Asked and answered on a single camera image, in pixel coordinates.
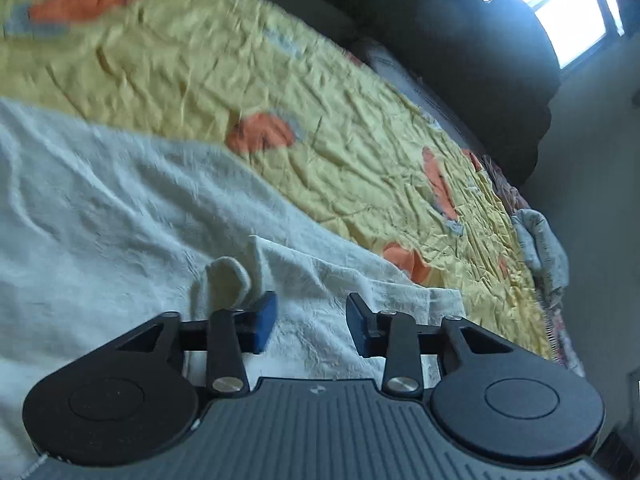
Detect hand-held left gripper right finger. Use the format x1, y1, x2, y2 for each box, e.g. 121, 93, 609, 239
346, 291, 517, 401

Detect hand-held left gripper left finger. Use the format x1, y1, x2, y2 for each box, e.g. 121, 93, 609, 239
115, 290, 279, 399

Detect white towel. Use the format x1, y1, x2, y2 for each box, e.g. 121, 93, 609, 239
0, 96, 465, 472

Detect light printed cloth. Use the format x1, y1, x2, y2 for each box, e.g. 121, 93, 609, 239
510, 207, 572, 303

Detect pink floral cloth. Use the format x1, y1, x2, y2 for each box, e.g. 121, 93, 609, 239
477, 154, 532, 217

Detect yellow printed blanket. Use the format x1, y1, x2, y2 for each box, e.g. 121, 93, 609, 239
0, 0, 557, 362

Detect grey pillow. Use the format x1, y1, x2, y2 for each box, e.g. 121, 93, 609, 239
347, 37, 453, 128

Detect window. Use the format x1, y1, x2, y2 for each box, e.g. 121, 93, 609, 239
439, 0, 627, 70

